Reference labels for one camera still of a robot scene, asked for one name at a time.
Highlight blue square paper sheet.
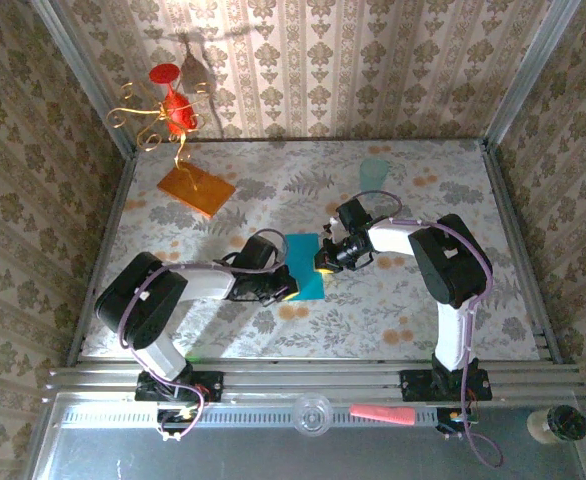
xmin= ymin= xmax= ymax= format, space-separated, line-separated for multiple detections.
xmin=283 ymin=232 xmax=327 ymax=302

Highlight floral patterned table cover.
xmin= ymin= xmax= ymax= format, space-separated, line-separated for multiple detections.
xmin=79 ymin=138 xmax=543 ymax=362

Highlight translucent blue plastic cup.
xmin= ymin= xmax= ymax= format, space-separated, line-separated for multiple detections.
xmin=358 ymin=158 xmax=390 ymax=194

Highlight orange rectangular base board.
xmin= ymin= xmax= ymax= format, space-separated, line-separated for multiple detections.
xmin=156 ymin=160 xmax=237 ymax=219

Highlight small connector board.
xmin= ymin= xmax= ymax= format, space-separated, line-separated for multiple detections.
xmin=436 ymin=407 xmax=480 ymax=437
xmin=156 ymin=407 xmax=199 ymax=444

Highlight pink oblong eraser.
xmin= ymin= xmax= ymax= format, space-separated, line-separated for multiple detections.
xmin=348 ymin=403 xmax=417 ymax=427

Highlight grey metal tray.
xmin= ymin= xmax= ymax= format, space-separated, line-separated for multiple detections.
xmin=22 ymin=392 xmax=586 ymax=480

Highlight red goblet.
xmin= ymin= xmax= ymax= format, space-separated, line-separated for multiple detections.
xmin=147 ymin=63 xmax=200 ymax=137

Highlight cream jar with black lid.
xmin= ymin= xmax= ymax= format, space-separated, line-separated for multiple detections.
xmin=526 ymin=405 xmax=586 ymax=445

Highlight long aluminium base rail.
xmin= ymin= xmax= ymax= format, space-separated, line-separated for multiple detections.
xmin=45 ymin=360 xmax=586 ymax=401

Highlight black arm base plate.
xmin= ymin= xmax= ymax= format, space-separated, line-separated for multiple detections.
xmin=134 ymin=370 xmax=225 ymax=404
xmin=398 ymin=368 xmax=493 ymax=403

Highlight slotted metal cable duct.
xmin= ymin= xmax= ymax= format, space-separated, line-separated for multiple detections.
xmin=61 ymin=402 xmax=442 ymax=427

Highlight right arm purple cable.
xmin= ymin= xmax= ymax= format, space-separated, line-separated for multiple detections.
xmin=355 ymin=189 xmax=505 ymax=470

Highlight aluminium side rail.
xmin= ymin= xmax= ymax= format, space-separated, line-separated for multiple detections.
xmin=480 ymin=139 xmax=564 ymax=364
xmin=66 ymin=149 xmax=139 ymax=366

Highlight gold wire stand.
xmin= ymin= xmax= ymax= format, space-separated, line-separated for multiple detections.
xmin=105 ymin=81 xmax=214 ymax=194

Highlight aluminium frame post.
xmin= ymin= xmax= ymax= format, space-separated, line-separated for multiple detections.
xmin=30 ymin=0 xmax=138 ymax=157
xmin=482 ymin=0 xmax=583 ymax=146

